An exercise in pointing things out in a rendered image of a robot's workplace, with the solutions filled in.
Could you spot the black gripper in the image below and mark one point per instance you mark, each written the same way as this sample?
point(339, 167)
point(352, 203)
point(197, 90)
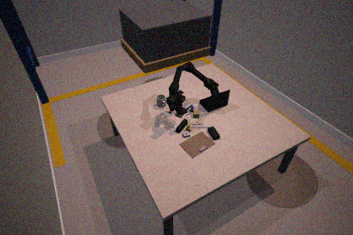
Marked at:
point(181, 110)

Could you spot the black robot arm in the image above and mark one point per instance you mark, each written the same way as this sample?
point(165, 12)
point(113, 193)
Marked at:
point(176, 96)

